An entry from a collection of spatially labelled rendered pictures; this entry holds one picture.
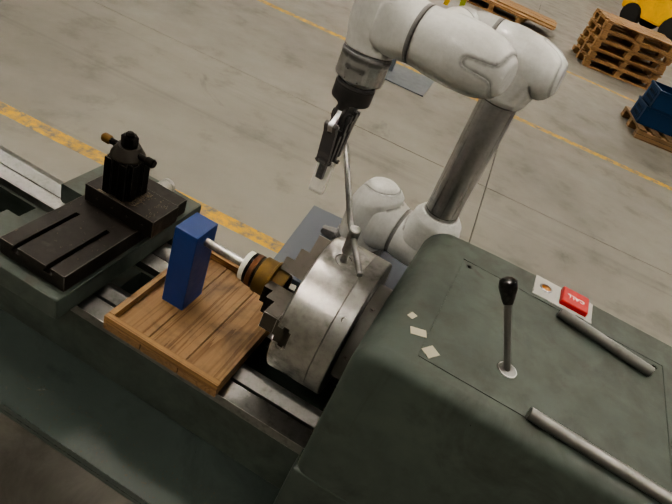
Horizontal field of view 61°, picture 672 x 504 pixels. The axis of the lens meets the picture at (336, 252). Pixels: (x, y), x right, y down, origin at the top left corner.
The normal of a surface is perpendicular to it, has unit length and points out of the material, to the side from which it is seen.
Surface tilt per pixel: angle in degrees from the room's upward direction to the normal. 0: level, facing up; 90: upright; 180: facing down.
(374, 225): 84
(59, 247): 0
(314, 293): 42
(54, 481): 0
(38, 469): 0
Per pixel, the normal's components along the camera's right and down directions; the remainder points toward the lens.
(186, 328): 0.31, -0.75
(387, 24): -0.40, 0.38
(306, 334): -0.26, 0.15
